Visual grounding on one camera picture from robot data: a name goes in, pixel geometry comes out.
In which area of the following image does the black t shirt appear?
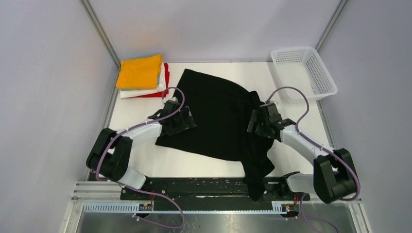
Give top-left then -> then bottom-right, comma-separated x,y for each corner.
156,69 -> 275,201

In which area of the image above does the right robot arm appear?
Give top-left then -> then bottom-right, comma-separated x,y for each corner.
247,102 -> 360,204

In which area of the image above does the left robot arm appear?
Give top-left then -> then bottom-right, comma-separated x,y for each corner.
86,98 -> 196,200

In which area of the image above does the folded red t shirt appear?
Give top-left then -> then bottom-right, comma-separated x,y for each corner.
138,63 -> 170,98

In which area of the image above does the folded white t shirt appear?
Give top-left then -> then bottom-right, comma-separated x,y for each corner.
120,77 -> 164,99

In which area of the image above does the folded orange t shirt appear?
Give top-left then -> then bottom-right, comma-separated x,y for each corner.
116,54 -> 163,89

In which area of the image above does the white plastic basket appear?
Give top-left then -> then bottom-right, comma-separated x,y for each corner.
270,46 -> 338,101

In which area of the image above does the right controller box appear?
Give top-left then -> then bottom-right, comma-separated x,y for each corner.
282,204 -> 296,213

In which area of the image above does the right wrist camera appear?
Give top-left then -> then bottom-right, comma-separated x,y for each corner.
265,100 -> 281,108

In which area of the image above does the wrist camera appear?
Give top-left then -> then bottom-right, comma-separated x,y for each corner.
168,97 -> 179,104
265,100 -> 281,108

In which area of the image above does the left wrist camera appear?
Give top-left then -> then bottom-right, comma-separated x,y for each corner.
168,97 -> 179,104

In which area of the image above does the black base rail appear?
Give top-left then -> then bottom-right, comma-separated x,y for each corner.
120,175 -> 311,212

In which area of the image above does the slotted cable duct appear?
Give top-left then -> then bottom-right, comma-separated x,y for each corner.
83,200 -> 291,216

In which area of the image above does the right aluminium frame post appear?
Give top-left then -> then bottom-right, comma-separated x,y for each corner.
314,0 -> 349,52

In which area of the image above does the aluminium frame post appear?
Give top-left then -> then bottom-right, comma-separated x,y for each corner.
80,0 -> 120,69
314,0 -> 349,52

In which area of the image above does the left aluminium frame post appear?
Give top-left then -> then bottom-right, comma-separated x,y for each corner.
80,0 -> 120,69

